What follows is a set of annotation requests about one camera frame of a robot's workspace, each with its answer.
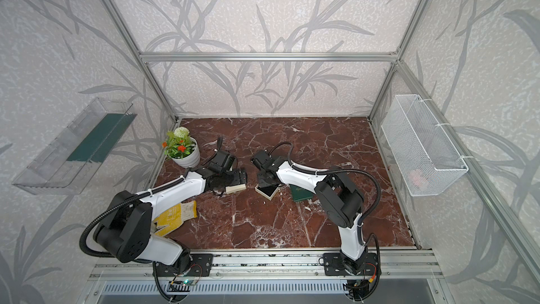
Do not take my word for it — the cream box base black insert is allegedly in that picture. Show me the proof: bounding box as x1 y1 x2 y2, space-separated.
255 184 279 201

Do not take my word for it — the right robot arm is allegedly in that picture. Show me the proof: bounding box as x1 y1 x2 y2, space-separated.
251 150 381 265

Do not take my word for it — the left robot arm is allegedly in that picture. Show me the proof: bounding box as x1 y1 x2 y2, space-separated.
79 150 247 267

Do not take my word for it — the green jewelry box near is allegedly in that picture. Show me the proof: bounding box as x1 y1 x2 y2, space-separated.
289 184 314 203

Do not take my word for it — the potted flower plant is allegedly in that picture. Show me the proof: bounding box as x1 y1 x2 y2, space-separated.
163 127 201 168

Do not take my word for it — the yellow paper tag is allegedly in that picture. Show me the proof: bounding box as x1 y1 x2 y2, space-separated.
153 201 198 237

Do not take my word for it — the pink object in basket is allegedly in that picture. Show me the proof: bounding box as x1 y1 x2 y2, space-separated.
409 170 429 190

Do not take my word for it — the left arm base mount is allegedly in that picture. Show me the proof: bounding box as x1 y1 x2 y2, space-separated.
155 253 214 277

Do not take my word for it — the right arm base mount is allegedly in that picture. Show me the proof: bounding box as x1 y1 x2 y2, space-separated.
323 253 381 277

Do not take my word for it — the clear plastic wall tray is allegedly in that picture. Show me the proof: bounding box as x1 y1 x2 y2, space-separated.
13 98 136 195

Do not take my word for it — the white wire mesh basket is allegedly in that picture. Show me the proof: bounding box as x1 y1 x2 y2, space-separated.
382 94 468 197

